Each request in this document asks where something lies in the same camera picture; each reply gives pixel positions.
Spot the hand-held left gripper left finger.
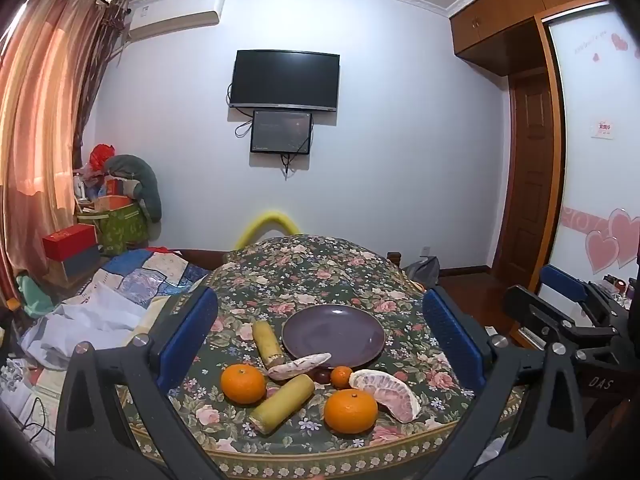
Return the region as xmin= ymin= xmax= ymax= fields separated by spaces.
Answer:
xmin=54 ymin=284 xmax=227 ymax=480

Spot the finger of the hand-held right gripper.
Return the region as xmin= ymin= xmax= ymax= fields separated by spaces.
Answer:
xmin=539 ymin=264 xmax=631 ymax=332
xmin=501 ymin=284 xmax=621 ymax=361

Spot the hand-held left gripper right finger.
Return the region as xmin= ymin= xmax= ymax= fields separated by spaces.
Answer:
xmin=421 ymin=285 xmax=587 ymax=480

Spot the yellow sugarcane piece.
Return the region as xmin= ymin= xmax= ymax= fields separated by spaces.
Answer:
xmin=251 ymin=320 xmax=287 ymax=369

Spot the peeled pomelo segment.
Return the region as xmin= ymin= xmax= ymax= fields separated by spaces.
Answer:
xmin=348 ymin=369 xmax=422 ymax=424

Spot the greenish sugarcane piece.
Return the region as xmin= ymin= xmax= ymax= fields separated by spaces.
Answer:
xmin=248 ymin=376 xmax=316 ymax=435

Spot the purple plate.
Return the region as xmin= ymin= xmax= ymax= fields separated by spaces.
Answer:
xmin=281 ymin=305 xmax=387 ymax=369

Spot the large orange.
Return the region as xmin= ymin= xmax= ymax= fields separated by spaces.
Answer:
xmin=323 ymin=388 xmax=379 ymax=434

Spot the grey bag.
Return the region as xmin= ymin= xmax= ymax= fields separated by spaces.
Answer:
xmin=402 ymin=256 xmax=441 ymax=287

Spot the patchwork quilt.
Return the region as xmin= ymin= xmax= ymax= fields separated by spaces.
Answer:
xmin=65 ymin=247 xmax=212 ymax=312

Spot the white sheet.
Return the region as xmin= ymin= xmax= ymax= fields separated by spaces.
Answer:
xmin=20 ymin=280 xmax=153 ymax=372

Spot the wardrobe door with hearts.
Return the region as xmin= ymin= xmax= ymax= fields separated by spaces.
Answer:
xmin=542 ymin=0 xmax=640 ymax=287

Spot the wooden door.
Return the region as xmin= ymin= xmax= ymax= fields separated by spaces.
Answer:
xmin=494 ymin=67 xmax=557 ymax=287

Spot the green patterned storage bag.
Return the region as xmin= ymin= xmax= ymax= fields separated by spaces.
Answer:
xmin=76 ymin=199 xmax=149 ymax=257

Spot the blue grey box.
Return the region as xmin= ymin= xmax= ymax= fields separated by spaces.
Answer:
xmin=47 ymin=246 xmax=102 ymax=279

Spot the floral blanket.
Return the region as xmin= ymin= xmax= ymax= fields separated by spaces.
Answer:
xmin=115 ymin=234 xmax=532 ymax=480

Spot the red box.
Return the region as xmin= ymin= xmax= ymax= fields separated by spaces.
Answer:
xmin=42 ymin=223 xmax=99 ymax=262

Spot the green cloth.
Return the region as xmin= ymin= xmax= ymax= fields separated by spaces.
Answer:
xmin=15 ymin=274 xmax=57 ymax=320

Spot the red plastic bag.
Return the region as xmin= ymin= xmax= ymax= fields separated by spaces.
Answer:
xmin=89 ymin=143 xmax=116 ymax=169

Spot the pink curtain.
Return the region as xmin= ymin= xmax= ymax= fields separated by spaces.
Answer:
xmin=0 ymin=0 xmax=113 ymax=283

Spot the wooden overhead cabinet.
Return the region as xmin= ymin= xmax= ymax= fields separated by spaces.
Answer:
xmin=449 ymin=0 xmax=607 ymax=77

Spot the brown patterned curtain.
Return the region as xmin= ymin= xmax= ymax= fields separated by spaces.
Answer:
xmin=72 ymin=0 xmax=132 ymax=171

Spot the white air conditioner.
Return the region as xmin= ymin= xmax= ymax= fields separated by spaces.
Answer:
xmin=127 ymin=0 xmax=224 ymax=42

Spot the black monitor cable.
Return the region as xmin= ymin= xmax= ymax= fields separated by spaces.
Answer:
xmin=279 ymin=152 xmax=302 ymax=181

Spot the small wall monitor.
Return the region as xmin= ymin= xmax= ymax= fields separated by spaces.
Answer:
xmin=250 ymin=110 xmax=314 ymax=155

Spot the wall television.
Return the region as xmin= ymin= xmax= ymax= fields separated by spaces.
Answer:
xmin=229 ymin=50 xmax=341 ymax=113

